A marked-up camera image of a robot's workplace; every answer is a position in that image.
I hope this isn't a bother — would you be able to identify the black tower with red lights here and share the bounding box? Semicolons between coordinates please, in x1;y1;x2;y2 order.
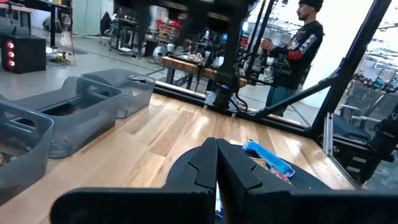
0;33;47;75

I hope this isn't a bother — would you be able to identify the person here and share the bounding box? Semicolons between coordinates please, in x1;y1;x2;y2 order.
260;0;325;118

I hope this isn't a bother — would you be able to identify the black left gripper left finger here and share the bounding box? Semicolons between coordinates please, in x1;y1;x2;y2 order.
49;136;218;224

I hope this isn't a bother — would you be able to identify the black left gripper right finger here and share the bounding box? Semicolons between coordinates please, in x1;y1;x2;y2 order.
216;138;398;224

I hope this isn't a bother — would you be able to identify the wooden workbench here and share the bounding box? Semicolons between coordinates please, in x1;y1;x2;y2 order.
160;55;249;94

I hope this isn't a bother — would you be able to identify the round desk fan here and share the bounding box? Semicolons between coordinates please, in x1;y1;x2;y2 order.
151;45;169;65

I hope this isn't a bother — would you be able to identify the grey office chair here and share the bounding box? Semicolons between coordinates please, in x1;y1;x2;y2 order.
337;81;376;125
351;92;398;141

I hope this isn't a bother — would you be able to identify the blue wrapped snack bar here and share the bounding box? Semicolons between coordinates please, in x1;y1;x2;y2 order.
241;139;296;179

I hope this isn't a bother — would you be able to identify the grey translucent plastic bin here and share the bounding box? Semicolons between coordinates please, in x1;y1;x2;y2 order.
0;76;124;159
0;99;55;206
80;68;156;119

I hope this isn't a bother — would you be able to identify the red storage rack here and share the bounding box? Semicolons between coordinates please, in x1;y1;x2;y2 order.
154;17;182;44

